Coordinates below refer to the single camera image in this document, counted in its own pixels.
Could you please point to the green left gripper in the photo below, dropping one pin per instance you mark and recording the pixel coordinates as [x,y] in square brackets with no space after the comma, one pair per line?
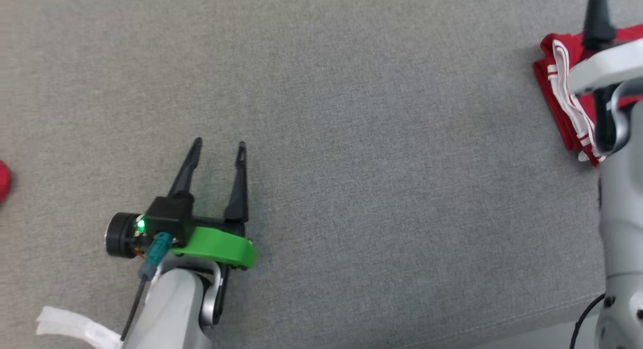
[216,243]

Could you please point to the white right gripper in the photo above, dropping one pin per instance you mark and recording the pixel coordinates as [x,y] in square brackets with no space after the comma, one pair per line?
[608,65]

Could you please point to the red jersey with white trim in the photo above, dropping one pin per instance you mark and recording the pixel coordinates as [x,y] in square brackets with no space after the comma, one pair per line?
[560,98]

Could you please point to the red shorts with white stripes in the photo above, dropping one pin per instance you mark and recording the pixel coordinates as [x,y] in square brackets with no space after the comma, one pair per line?
[3,181]

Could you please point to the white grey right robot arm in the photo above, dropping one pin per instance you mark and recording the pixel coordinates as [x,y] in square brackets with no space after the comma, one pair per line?
[623,213]

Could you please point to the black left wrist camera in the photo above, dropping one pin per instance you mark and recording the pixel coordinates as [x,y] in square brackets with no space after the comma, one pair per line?
[163,216]

